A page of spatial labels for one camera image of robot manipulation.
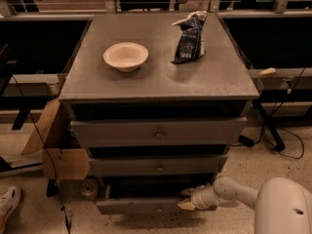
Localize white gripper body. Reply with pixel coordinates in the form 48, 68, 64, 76
190, 185, 218, 210

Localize grey bottom drawer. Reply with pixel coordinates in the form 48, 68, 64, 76
97, 174, 212, 215

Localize grey drawer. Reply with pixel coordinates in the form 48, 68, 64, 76
71, 117, 247, 148
90, 155, 227, 176
97, 174, 212, 215

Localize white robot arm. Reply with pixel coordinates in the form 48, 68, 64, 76
177, 175, 312, 234

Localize grey middle drawer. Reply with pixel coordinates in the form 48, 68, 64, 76
90, 155, 227, 176

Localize grey top drawer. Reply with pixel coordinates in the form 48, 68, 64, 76
71, 117, 247, 148

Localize grey drawer cabinet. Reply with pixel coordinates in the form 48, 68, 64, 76
58, 12, 260, 213

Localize black power adapter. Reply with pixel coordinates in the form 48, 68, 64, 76
238, 136, 254, 147

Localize black table leg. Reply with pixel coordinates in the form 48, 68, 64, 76
253, 99, 286, 152

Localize small yellow foam piece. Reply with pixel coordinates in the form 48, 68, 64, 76
258, 67, 276, 76

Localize dark blue chip bag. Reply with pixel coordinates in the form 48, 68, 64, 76
172, 11, 208, 64

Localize brown cardboard box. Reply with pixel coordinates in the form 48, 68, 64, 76
21, 99, 91, 180

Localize white sneaker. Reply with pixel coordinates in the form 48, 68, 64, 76
0, 186, 20, 234

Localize black cable right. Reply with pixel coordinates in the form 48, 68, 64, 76
231, 66, 307, 161

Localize black floor cable left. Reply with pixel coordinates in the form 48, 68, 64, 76
11, 75, 72, 234

